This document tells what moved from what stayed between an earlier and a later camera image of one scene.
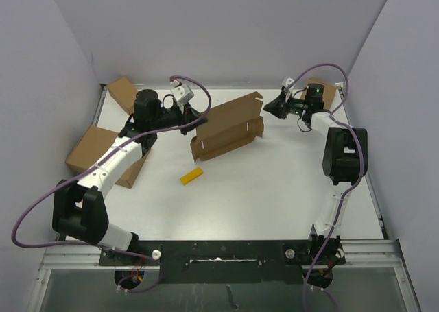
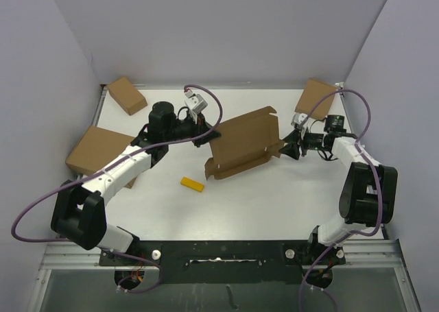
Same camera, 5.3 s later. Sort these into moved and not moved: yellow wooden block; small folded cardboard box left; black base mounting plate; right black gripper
Moved: right black gripper; yellow wooden block
Not moved: black base mounting plate; small folded cardboard box left
